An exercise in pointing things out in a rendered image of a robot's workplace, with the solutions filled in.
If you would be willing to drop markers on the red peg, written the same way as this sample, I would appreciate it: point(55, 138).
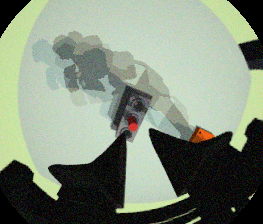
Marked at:
point(132, 123)

